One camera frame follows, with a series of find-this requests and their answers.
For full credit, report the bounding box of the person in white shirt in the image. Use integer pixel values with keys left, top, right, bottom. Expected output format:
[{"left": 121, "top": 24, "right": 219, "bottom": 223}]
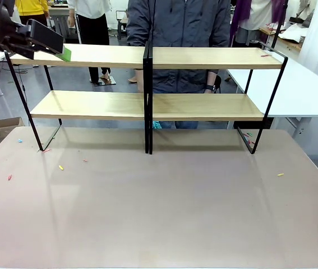
[{"left": 67, "top": 0, "right": 113, "bottom": 85}]

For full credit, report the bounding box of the wood shelf black metal frame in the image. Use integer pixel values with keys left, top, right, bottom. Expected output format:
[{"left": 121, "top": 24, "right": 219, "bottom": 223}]
[
  {"left": 148, "top": 41, "right": 289, "bottom": 155},
  {"left": 4, "top": 42, "right": 150, "bottom": 155}
]

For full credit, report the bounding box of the black stand pole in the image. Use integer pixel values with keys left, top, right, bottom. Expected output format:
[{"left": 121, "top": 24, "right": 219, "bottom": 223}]
[{"left": 270, "top": 0, "right": 288, "bottom": 50}]

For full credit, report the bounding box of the metal base plate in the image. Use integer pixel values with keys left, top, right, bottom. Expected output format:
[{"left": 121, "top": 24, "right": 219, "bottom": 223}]
[{"left": 94, "top": 75, "right": 117, "bottom": 86}]

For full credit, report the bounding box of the large white table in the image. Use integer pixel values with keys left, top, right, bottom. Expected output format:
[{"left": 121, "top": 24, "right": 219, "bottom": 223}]
[{"left": 225, "top": 54, "right": 318, "bottom": 141}]

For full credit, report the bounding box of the person's left forearm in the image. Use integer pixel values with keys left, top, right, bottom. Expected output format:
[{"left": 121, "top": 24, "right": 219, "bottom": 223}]
[{"left": 205, "top": 69, "right": 219, "bottom": 86}]

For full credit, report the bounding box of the person's right forearm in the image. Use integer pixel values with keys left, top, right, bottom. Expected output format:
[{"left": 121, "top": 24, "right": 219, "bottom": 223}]
[{"left": 134, "top": 68, "right": 145, "bottom": 94}]

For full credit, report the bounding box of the grey background desk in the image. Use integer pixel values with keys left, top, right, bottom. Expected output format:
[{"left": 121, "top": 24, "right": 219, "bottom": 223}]
[{"left": 48, "top": 5, "right": 71, "bottom": 37}]

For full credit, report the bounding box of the brown cardboard box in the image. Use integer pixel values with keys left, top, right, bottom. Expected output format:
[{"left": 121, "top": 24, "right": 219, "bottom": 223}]
[{"left": 0, "top": 117, "right": 26, "bottom": 146}]

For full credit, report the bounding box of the person in grey jacket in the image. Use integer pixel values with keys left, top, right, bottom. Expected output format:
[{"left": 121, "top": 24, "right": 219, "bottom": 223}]
[{"left": 125, "top": 0, "right": 232, "bottom": 130}]

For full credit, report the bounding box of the person with purple scarf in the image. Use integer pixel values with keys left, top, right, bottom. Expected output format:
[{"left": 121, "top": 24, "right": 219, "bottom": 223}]
[{"left": 230, "top": 0, "right": 285, "bottom": 47}]

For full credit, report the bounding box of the person in yellow jacket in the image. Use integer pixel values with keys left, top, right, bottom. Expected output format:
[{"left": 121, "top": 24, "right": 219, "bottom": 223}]
[{"left": 15, "top": 0, "right": 49, "bottom": 27}]

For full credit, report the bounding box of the wooden table with papers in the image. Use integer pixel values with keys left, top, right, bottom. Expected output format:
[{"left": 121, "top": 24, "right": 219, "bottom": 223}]
[{"left": 259, "top": 24, "right": 310, "bottom": 53}]

